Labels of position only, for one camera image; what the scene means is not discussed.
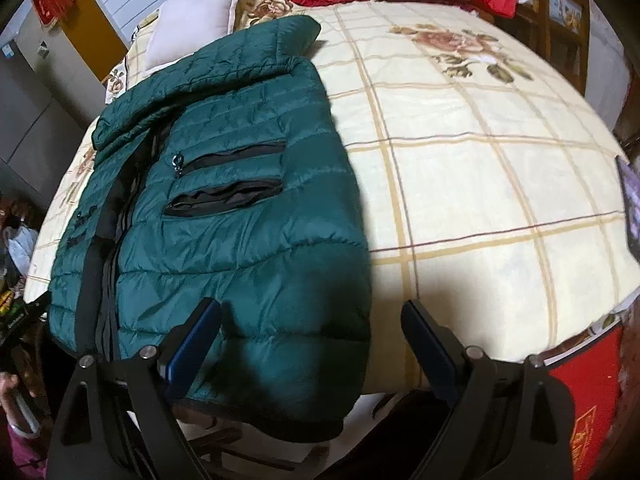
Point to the dark purple object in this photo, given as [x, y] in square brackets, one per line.
[631, 205]

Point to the person's left hand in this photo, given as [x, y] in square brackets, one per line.
[7, 390]

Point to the white plastic bag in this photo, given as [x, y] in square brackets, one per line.
[20, 247]

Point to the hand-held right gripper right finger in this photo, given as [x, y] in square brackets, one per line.
[427, 345]

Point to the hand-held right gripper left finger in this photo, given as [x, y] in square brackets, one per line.
[192, 340]

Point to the floral checked bed sheet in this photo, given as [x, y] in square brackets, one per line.
[475, 200]

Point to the wooden chair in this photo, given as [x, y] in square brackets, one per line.
[555, 20]

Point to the grey wardrobe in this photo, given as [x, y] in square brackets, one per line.
[30, 110]

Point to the red cloth with gold print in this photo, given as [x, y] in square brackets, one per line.
[595, 410]

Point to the green puffer jacket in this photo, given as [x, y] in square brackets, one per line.
[250, 260]

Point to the white pillow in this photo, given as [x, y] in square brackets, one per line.
[192, 20]

